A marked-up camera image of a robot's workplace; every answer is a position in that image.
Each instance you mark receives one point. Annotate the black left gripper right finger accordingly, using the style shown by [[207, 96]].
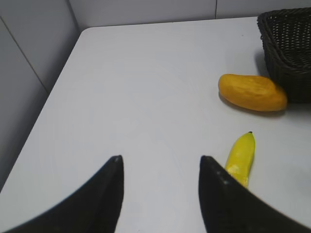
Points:
[[228, 207]]

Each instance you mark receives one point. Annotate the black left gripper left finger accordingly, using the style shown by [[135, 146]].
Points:
[[93, 208]]

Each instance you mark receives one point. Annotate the yellow banana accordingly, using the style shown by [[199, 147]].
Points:
[[241, 157]]

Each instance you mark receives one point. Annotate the black wicker basket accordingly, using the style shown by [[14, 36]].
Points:
[[286, 39]]

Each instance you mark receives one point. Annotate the yellow orange mango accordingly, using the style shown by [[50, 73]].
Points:
[[251, 92]]

